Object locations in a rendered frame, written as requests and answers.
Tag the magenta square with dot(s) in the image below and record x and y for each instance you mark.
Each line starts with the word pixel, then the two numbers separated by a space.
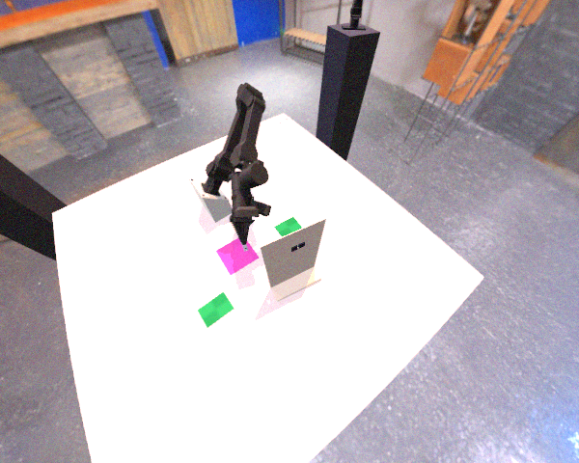
pixel 234 257

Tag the green flat block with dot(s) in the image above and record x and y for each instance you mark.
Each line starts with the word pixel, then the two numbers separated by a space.
pixel 287 227

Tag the green square marker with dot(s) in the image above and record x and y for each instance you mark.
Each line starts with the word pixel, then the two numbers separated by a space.
pixel 215 309

